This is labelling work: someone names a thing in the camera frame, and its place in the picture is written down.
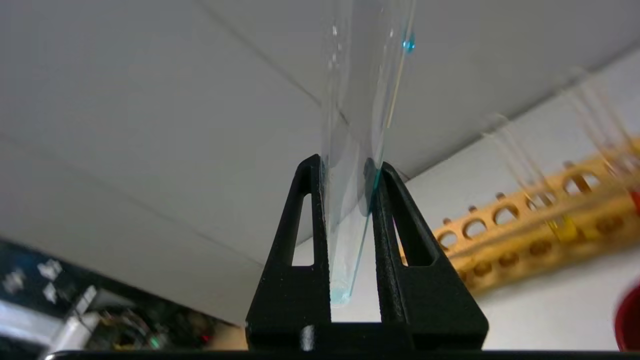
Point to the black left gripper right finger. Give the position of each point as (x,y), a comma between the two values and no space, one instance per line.
(430,300)

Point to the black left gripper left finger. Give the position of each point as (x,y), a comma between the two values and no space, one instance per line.
(290,295)

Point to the test tube with blue pigment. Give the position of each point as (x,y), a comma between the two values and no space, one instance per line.
(350,150)

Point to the wooden test tube rack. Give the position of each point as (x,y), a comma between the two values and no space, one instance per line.
(520,247)

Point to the test tube with yellow pigment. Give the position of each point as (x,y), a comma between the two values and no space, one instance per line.
(565,230)

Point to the test tube with red pigment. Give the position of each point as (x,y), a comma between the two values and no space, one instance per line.
(636,200)

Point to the blurry dark background equipment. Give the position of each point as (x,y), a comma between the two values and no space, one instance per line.
(100,310)

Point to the red plastic cup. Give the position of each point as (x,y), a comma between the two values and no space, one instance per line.
(631,320)

